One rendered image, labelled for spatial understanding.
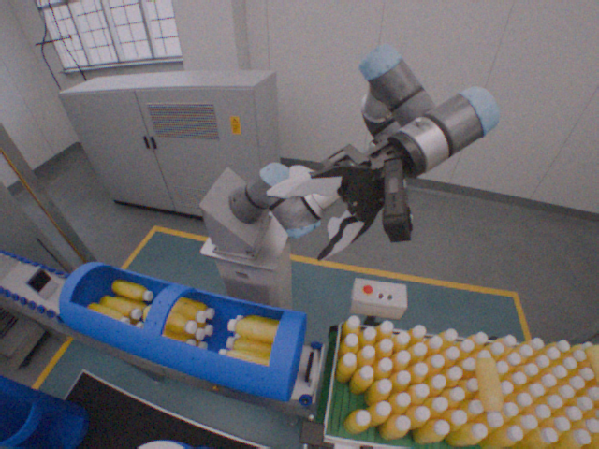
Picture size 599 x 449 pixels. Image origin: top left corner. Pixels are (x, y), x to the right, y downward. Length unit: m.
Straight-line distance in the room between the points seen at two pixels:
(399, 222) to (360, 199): 0.08
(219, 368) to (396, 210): 0.67
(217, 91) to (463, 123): 1.85
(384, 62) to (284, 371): 0.74
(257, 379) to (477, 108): 0.77
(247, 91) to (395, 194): 1.74
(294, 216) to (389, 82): 0.53
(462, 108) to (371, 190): 0.18
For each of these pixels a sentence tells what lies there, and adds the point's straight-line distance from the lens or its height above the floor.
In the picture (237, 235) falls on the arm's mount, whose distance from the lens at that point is 0.96.
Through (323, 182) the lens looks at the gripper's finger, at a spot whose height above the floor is 1.75.
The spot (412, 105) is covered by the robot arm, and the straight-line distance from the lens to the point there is 0.50.
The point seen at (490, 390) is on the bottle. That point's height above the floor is 1.15.
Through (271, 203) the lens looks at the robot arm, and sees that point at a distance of 0.89.
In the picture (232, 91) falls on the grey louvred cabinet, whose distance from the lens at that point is 2.04.
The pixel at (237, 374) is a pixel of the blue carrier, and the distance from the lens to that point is 0.82.
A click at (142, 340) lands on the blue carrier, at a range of 0.94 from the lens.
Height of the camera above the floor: 1.94
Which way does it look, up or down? 44 degrees down
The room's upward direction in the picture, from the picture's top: straight up
